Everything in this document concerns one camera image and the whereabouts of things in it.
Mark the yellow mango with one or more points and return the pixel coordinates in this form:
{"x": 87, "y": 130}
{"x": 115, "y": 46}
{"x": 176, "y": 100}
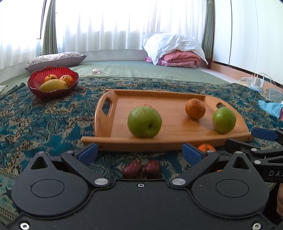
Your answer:
{"x": 53, "y": 85}

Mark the orange tangerine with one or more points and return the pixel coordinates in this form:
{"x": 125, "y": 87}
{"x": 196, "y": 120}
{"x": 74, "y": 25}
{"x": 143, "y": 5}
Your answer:
{"x": 206, "y": 147}

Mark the white sheer curtain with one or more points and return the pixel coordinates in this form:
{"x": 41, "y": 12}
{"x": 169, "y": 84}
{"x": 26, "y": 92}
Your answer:
{"x": 85, "y": 26}

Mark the large brownish orange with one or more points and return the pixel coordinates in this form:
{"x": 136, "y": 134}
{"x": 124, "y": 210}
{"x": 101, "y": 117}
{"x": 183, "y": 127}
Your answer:
{"x": 195, "y": 109}

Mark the dark red date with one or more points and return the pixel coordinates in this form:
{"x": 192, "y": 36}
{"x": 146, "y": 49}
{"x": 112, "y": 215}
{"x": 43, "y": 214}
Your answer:
{"x": 132, "y": 171}
{"x": 152, "y": 169}

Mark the green quilted mat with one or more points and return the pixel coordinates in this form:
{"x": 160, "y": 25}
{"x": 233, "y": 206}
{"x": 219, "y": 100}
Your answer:
{"x": 143, "y": 69}

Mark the red fruit bowl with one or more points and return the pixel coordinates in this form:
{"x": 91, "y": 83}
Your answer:
{"x": 37, "y": 79}

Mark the green curtain right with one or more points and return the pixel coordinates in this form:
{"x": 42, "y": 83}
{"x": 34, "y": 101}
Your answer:
{"x": 208, "y": 36}

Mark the green curtain middle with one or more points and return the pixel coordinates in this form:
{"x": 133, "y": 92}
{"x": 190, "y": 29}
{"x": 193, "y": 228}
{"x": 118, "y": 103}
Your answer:
{"x": 49, "y": 45}

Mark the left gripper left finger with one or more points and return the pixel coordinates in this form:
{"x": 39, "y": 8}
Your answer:
{"x": 79, "y": 161}

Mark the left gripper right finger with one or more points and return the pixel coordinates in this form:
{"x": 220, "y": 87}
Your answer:
{"x": 199, "y": 163}

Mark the light blue cloth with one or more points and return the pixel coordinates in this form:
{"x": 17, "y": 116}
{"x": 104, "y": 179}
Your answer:
{"x": 275, "y": 109}

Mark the green curtain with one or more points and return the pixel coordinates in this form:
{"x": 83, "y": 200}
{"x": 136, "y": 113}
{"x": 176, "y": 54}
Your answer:
{"x": 49, "y": 45}
{"x": 208, "y": 36}

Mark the white pillow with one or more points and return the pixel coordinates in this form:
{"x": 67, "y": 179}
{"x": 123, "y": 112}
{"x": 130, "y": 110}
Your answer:
{"x": 158, "y": 45}

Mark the white charger with cables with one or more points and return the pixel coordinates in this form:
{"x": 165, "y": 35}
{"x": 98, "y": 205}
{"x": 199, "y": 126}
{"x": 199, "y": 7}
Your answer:
{"x": 263, "y": 84}

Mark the wooden serving tray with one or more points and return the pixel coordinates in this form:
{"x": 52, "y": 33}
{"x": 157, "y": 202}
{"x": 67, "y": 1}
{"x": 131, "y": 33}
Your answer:
{"x": 111, "y": 132}

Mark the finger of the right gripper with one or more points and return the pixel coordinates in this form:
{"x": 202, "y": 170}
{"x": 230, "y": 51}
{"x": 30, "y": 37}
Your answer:
{"x": 252, "y": 153}
{"x": 265, "y": 134}

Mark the large green apple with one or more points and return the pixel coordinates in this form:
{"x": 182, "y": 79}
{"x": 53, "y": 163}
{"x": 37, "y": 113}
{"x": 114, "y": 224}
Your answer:
{"x": 144, "y": 122}

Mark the grey floral pillow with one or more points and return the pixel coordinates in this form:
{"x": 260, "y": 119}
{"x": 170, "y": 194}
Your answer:
{"x": 65, "y": 59}

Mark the pink folded blanket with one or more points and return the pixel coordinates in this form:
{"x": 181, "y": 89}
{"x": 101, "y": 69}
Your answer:
{"x": 180, "y": 59}

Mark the right hand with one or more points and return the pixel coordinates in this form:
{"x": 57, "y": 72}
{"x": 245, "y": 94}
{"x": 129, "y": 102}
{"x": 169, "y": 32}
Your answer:
{"x": 280, "y": 200}

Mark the orange fruit in bowl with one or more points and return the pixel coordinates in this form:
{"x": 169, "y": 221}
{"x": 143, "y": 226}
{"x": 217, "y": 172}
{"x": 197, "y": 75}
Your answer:
{"x": 50, "y": 77}

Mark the teal paisley blanket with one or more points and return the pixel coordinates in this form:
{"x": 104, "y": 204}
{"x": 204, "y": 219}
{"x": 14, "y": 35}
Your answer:
{"x": 29, "y": 125}

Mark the reddish fruit in bowl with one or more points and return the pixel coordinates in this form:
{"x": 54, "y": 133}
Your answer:
{"x": 68, "y": 79}

